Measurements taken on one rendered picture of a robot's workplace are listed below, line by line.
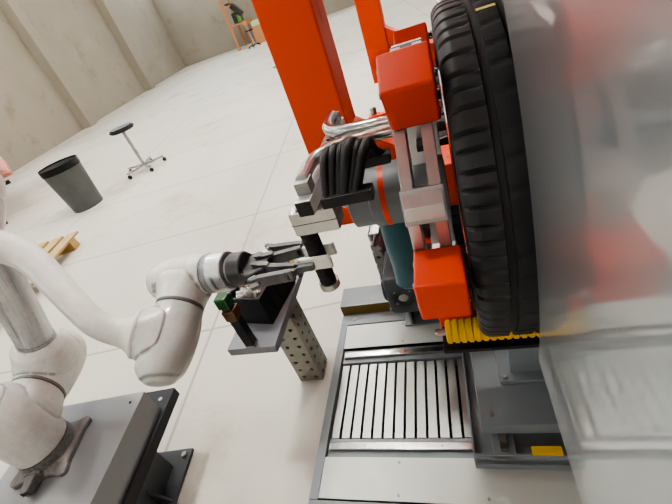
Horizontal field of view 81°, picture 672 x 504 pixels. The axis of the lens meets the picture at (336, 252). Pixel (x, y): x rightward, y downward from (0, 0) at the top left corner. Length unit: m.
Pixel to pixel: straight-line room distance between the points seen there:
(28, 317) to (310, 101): 1.02
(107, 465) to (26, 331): 0.44
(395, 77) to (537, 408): 0.93
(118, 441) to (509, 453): 1.09
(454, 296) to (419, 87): 0.29
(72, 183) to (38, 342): 3.95
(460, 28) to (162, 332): 0.74
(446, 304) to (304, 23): 0.91
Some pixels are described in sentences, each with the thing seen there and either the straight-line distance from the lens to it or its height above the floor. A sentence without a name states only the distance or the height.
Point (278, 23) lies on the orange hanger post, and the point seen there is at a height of 1.21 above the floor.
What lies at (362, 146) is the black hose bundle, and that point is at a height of 1.04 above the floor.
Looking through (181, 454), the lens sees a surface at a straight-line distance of 1.78.
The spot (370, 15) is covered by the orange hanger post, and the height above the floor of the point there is 0.97.
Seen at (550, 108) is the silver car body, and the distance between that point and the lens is 0.35.
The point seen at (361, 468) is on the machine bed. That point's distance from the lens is 1.36.
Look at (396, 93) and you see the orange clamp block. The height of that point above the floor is 1.12.
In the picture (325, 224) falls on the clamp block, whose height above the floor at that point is 0.92.
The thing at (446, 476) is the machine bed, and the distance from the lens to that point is 1.31.
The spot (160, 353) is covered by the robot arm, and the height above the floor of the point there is 0.80.
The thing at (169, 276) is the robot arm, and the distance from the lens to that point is 0.92.
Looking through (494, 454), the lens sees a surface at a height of 0.17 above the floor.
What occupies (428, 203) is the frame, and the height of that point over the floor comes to 0.96.
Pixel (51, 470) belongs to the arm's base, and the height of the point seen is 0.42.
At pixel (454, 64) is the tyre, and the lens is 0.62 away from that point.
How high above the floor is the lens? 1.27
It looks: 34 degrees down
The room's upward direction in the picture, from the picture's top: 21 degrees counter-clockwise
